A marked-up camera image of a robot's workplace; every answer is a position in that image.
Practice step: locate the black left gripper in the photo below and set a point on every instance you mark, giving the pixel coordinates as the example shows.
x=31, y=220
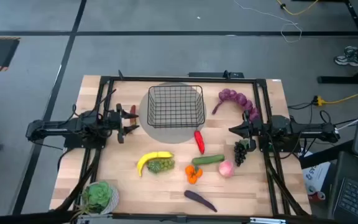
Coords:
x=113, y=121

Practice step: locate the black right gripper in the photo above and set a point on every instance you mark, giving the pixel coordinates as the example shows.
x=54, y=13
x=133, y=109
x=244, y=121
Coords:
x=255, y=129

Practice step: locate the reddish brown sausage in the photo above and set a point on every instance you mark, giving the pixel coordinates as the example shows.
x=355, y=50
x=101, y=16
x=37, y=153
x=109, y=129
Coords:
x=132, y=112

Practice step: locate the dark black grape bunch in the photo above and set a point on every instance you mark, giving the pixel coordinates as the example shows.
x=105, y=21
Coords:
x=240, y=154

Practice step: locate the purple grape bunch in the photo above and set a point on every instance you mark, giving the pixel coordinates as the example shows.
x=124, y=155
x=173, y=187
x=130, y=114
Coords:
x=239, y=98

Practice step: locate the pink peach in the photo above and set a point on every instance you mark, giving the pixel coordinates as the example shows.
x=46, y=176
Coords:
x=226, y=169

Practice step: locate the yellow banana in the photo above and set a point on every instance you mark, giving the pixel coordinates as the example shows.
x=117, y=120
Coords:
x=154, y=155

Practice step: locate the red chili pepper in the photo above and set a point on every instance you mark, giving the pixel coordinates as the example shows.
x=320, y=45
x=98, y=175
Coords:
x=199, y=141

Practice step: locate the green cucumber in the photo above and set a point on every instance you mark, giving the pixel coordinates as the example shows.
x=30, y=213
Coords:
x=208, y=159

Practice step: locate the green grape bunch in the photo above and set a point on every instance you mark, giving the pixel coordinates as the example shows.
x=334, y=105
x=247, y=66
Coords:
x=162, y=165

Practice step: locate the dark purple eggplant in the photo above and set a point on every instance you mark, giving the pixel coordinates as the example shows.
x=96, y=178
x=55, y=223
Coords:
x=197, y=198

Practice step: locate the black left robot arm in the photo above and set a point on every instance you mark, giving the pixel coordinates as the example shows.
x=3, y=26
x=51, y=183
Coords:
x=57, y=126

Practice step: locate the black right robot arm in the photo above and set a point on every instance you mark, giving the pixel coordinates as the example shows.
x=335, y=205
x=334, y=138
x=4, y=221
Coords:
x=306, y=129

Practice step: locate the grey round mat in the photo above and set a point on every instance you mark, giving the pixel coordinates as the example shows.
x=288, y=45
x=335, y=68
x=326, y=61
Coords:
x=169, y=135

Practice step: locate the green succulent in white pot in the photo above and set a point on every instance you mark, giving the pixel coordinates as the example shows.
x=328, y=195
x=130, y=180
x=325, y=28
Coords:
x=98, y=196

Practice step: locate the white cardboard box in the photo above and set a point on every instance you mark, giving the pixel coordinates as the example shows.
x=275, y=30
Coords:
x=317, y=174

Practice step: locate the red soda can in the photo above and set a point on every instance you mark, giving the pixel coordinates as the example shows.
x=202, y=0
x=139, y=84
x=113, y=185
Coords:
x=319, y=196

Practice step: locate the person's shoe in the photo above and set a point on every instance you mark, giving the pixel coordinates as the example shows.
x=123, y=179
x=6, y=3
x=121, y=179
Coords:
x=348, y=57

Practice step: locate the black laptop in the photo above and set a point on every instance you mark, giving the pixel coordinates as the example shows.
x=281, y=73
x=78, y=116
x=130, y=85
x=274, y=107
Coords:
x=356, y=202

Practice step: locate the black aluminium rig frame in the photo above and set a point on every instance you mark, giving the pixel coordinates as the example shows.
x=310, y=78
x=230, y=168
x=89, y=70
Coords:
x=182, y=79

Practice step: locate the silver metal bracket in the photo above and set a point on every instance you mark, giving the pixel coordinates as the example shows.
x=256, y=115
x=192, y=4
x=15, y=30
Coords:
x=266, y=221

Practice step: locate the black desk frame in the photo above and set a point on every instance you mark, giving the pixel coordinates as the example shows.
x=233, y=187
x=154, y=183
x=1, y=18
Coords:
x=337, y=80

